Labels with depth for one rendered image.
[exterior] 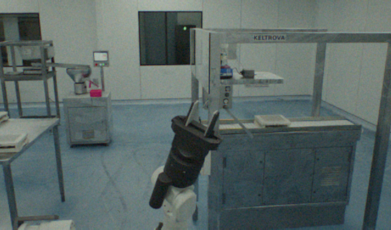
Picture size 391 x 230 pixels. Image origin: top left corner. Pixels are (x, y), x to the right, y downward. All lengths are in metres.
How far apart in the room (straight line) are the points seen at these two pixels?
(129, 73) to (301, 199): 5.52
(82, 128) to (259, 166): 3.07
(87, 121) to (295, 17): 5.26
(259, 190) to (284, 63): 5.67
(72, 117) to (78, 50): 2.94
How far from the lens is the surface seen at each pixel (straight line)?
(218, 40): 2.02
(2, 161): 2.81
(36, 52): 6.19
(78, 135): 5.46
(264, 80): 2.80
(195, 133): 0.81
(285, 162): 3.15
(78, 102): 5.33
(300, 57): 8.69
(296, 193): 3.32
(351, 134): 3.26
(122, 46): 7.97
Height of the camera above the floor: 1.82
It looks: 15 degrees down
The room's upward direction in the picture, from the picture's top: straight up
